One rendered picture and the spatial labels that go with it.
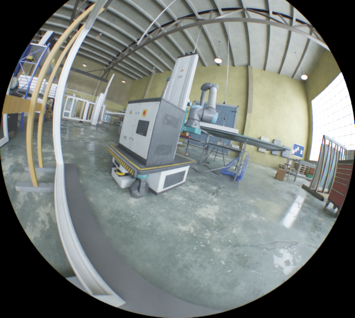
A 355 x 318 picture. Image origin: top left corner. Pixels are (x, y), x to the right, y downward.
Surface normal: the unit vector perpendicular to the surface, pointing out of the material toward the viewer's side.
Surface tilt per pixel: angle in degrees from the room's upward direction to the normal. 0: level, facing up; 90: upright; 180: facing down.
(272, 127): 90
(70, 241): 8
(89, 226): 0
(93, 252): 0
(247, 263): 0
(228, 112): 90
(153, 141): 90
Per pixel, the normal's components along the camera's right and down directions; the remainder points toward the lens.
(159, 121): 0.79, 0.22
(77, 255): 0.16, -0.97
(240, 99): -0.52, -0.07
